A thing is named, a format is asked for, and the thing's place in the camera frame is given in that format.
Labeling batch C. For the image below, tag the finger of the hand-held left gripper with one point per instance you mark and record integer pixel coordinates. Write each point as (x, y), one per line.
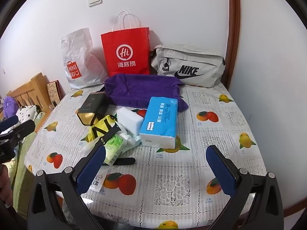
(9, 122)
(24, 129)

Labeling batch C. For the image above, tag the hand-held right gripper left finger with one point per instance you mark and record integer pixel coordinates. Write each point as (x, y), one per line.
(92, 169)

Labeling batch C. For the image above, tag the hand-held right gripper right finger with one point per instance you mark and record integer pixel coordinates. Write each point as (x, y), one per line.
(221, 171)

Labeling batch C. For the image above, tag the green wet wipes packet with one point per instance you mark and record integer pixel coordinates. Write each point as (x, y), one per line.
(114, 148)

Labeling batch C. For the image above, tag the white sponge block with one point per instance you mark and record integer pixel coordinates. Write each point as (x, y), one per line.
(128, 119)

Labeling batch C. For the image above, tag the person's left hand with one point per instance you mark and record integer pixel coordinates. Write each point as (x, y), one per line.
(6, 189)

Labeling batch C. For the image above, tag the white printed sachet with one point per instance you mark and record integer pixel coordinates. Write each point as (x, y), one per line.
(99, 179)

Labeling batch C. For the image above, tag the white dotted cloth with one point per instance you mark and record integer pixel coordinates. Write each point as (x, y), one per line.
(26, 112)

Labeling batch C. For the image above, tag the purple plush toy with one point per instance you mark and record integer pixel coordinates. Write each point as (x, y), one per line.
(9, 105)

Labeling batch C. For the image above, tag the light green bedsheet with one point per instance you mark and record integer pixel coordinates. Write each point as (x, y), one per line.
(21, 167)

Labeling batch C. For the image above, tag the black flat stick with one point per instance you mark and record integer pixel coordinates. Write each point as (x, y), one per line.
(124, 161)

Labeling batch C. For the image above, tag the wooden headboard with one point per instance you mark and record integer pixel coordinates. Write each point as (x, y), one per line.
(28, 88)

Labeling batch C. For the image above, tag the brown patterned box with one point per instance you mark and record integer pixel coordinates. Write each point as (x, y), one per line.
(54, 92)

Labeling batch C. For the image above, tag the black and gold box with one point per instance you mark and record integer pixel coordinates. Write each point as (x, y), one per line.
(92, 105)

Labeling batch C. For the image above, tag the blue tissue pack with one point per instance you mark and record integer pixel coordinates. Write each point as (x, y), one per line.
(158, 124)

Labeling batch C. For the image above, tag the purple cloth bag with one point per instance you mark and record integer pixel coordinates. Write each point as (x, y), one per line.
(139, 88)

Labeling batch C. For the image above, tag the white plastic shopping bag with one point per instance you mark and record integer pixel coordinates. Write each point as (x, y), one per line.
(79, 52)

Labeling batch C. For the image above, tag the grey waist bag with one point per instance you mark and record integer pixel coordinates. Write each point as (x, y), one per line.
(191, 57)

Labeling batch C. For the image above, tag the red paper bag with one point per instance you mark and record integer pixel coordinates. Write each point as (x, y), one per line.
(124, 38)

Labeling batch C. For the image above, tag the brown wooden door frame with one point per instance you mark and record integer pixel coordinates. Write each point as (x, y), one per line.
(233, 28)

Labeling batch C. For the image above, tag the white wall light switch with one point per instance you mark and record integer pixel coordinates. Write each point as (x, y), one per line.
(95, 0)

